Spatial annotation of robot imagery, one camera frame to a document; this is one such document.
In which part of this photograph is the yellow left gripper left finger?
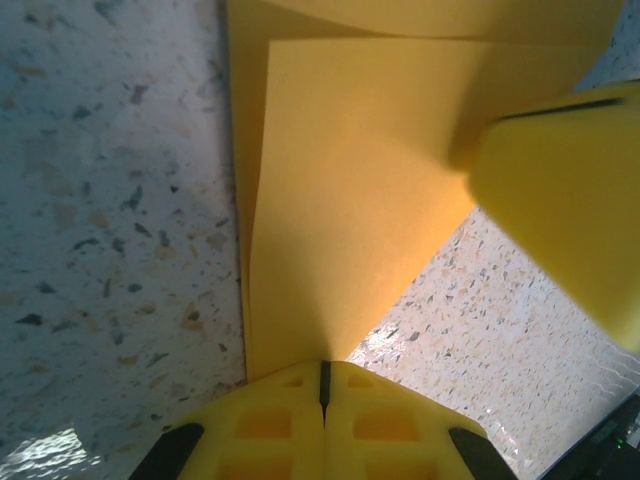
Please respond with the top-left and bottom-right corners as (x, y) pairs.
(130, 359), (327, 480)

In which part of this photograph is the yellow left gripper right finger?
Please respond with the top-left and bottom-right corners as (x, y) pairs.
(322, 359), (517, 480)

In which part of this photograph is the yellow paper sheet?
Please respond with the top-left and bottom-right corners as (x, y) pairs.
(222, 0), (626, 384)

